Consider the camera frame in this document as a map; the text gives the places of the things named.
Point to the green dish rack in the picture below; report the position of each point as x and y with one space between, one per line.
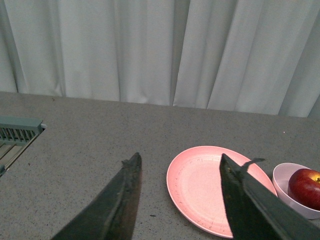
16 135

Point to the pink plate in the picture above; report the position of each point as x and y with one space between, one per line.
194 185

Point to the white curtain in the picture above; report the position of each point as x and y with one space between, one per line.
254 56

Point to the red apple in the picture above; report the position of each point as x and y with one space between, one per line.
304 187

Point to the light pink bowl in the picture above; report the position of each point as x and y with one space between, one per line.
280 179

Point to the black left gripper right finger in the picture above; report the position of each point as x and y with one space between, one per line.
255 213

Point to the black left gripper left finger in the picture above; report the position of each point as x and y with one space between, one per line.
112 214

